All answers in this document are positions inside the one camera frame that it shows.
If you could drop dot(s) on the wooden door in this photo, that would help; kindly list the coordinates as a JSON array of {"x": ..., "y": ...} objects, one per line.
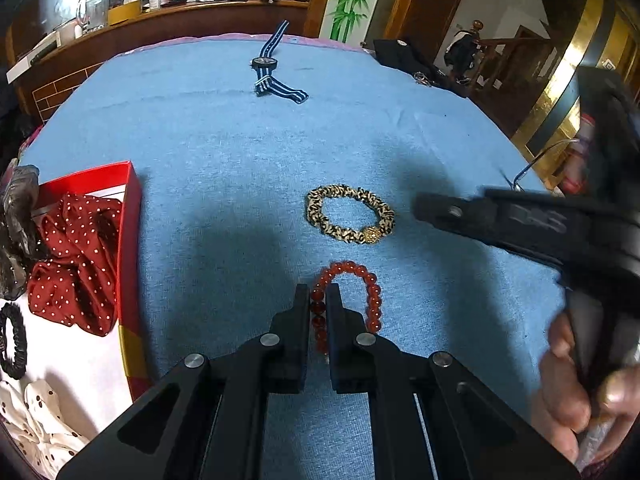
[{"x": 430, "y": 5}]

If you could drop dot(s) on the yellow box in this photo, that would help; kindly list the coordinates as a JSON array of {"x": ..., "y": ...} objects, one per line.
[{"x": 125, "y": 12}]

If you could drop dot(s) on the blue striped wristwatch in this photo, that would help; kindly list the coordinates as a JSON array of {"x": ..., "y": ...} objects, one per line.
[{"x": 265, "y": 62}]

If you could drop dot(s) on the white flat box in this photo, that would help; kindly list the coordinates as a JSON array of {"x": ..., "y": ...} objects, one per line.
[{"x": 30, "y": 57}]

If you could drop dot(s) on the red box with white interior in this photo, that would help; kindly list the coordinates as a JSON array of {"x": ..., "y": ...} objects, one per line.
[{"x": 131, "y": 240}]

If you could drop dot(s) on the gold wall trim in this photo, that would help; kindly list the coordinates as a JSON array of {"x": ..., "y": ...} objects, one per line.
[{"x": 560, "y": 95}]

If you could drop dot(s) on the wooden stair railing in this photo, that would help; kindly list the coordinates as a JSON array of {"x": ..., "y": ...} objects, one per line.
[{"x": 505, "y": 55}]

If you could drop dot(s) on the blue blanket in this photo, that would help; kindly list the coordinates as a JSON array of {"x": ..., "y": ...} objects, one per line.
[{"x": 225, "y": 135}]

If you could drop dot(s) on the red polka dot scrunchie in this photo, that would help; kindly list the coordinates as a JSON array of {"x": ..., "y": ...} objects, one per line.
[{"x": 65, "y": 260}]

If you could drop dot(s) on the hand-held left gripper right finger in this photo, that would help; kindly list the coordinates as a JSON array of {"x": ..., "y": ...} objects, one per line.
[{"x": 336, "y": 325}]

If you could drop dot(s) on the grey fluffy scrunchie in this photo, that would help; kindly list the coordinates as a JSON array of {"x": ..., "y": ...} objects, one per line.
[{"x": 17, "y": 220}]

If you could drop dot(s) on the black bag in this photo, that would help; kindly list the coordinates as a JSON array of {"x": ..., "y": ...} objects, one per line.
[{"x": 420, "y": 60}]

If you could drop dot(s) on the black scrunchie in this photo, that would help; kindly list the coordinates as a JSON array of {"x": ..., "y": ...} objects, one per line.
[{"x": 17, "y": 345}]

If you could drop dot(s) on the white polka dot scrunchie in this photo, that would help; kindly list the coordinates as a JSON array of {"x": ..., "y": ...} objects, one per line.
[{"x": 35, "y": 420}]

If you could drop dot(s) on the green bamboo wall decal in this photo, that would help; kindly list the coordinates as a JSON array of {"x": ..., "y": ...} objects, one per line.
[{"x": 352, "y": 0}]

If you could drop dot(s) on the wooden counter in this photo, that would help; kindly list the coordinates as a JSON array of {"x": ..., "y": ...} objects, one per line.
[{"x": 150, "y": 35}]

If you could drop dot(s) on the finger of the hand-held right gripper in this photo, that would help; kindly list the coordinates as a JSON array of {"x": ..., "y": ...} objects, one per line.
[{"x": 455, "y": 212}]

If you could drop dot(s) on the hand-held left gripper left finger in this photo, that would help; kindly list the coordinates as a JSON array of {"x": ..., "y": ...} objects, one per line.
[{"x": 299, "y": 325}]

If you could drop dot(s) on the person's right hand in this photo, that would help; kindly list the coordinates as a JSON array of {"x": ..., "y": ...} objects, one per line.
[{"x": 560, "y": 395}]

